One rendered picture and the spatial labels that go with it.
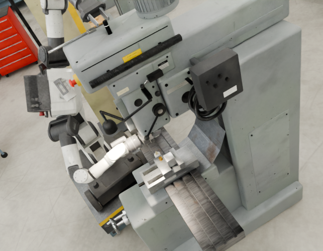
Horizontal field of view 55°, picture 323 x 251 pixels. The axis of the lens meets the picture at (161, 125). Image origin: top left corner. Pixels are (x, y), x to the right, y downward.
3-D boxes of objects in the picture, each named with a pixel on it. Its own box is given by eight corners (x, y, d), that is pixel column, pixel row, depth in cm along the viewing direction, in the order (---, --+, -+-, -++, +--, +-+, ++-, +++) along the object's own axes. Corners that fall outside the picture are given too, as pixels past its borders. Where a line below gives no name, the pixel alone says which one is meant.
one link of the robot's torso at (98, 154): (87, 158, 271) (67, 130, 231) (106, 144, 276) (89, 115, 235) (96, 170, 264) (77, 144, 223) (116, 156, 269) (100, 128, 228)
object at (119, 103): (130, 131, 172) (115, 104, 157) (127, 127, 174) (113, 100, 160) (136, 128, 172) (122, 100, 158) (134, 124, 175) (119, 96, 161)
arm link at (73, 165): (68, 187, 168) (58, 147, 170) (72, 185, 181) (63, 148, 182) (89, 181, 169) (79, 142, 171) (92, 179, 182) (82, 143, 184)
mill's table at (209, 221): (208, 261, 160) (205, 255, 154) (127, 128, 250) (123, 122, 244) (245, 237, 163) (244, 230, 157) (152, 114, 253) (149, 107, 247)
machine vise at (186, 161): (151, 194, 189) (145, 185, 181) (142, 178, 200) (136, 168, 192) (199, 166, 193) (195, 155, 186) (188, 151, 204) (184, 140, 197)
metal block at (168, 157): (169, 167, 189) (166, 162, 185) (165, 161, 193) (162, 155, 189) (176, 163, 190) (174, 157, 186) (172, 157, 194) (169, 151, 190)
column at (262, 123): (251, 224, 253) (220, 74, 147) (218, 185, 287) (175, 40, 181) (300, 192, 259) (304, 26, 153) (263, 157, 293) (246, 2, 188)
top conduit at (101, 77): (93, 90, 131) (89, 84, 128) (90, 86, 134) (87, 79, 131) (183, 41, 136) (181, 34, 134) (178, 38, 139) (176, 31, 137)
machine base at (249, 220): (179, 280, 239) (173, 271, 226) (149, 220, 283) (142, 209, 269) (303, 198, 254) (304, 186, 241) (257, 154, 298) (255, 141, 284)
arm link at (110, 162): (128, 150, 174) (109, 166, 172) (129, 152, 182) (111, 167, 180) (120, 141, 174) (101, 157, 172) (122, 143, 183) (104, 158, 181)
